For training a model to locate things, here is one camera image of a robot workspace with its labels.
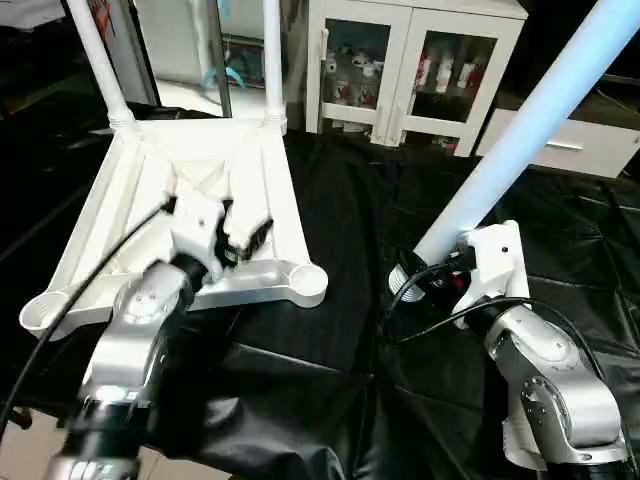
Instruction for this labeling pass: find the grey metal pole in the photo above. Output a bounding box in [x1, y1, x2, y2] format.
[210, 0, 235, 119]

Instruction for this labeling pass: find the white plastic table leg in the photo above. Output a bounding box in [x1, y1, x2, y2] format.
[388, 0, 640, 297]
[500, 414, 547, 471]
[261, 0, 290, 135]
[66, 0, 138, 133]

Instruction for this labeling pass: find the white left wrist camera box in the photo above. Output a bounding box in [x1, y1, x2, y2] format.
[168, 191, 228, 265]

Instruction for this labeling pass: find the light blue plastic object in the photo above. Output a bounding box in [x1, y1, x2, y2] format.
[204, 64, 253, 91]

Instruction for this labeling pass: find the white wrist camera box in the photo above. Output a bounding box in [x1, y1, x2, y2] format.
[168, 191, 228, 265]
[456, 219, 530, 309]

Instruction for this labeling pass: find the black plastic mat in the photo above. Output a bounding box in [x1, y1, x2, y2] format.
[0, 85, 640, 480]

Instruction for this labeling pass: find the white drawer unit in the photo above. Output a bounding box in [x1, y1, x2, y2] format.
[474, 108, 640, 181]

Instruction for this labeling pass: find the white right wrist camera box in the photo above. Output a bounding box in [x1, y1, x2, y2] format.
[456, 219, 530, 309]

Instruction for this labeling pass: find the black low cabinet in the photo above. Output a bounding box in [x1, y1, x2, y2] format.
[515, 0, 640, 126]

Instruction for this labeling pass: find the white plastic table top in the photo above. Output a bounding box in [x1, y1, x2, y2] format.
[19, 114, 330, 337]

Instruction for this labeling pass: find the white glass-door cabinet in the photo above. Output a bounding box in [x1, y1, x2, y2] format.
[304, 0, 529, 157]

